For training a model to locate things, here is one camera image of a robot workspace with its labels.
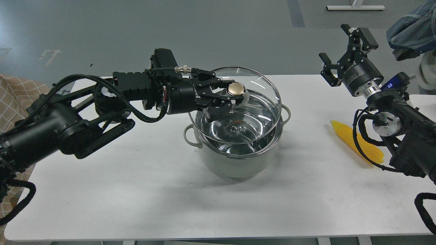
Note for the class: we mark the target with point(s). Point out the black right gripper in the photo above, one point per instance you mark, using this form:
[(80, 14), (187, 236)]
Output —
[(355, 70)]

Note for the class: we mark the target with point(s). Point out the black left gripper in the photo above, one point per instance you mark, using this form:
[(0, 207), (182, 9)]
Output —
[(186, 95)]

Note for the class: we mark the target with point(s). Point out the glass pot lid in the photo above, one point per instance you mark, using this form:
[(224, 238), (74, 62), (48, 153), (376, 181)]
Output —
[(249, 121)]

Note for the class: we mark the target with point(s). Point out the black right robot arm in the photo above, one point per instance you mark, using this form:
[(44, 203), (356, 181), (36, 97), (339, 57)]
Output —
[(388, 120)]

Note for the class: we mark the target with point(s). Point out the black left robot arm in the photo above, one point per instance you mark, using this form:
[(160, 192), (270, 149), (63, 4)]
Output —
[(83, 113)]

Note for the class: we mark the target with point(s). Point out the grey-green steel pot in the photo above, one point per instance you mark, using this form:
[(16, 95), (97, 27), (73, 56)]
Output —
[(236, 160)]

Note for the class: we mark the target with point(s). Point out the white table leg base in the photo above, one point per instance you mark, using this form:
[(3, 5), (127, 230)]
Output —
[(355, 5)]

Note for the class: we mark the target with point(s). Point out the blue denim garment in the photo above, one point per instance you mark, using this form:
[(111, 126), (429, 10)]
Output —
[(413, 34)]

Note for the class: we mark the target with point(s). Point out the white side table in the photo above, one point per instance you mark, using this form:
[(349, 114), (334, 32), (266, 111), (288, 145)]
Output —
[(425, 103)]

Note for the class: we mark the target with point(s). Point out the beige checkered cloth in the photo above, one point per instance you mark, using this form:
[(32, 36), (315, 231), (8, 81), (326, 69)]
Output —
[(16, 94)]

